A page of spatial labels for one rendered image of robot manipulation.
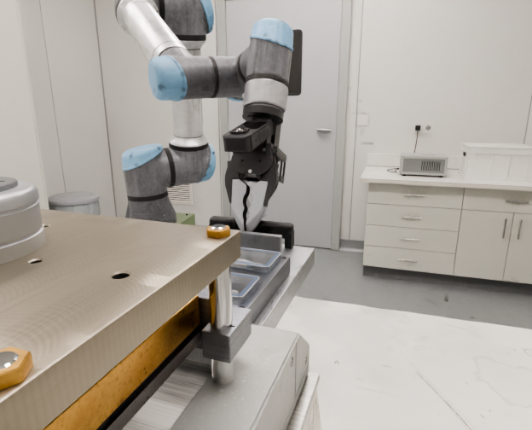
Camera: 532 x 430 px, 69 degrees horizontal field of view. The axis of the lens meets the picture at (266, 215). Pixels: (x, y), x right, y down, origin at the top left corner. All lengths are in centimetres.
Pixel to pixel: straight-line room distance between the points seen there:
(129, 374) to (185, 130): 96
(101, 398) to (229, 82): 62
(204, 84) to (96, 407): 60
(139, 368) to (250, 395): 8
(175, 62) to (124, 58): 337
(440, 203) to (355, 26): 149
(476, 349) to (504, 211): 206
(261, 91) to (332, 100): 265
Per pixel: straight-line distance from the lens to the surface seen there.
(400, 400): 71
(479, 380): 80
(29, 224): 26
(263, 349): 34
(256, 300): 43
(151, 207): 116
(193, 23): 110
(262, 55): 69
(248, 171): 64
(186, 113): 114
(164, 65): 73
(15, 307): 20
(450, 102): 332
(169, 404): 40
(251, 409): 29
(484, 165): 289
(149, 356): 26
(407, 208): 280
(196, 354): 43
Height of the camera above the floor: 119
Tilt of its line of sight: 15 degrees down
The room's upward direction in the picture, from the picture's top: straight up
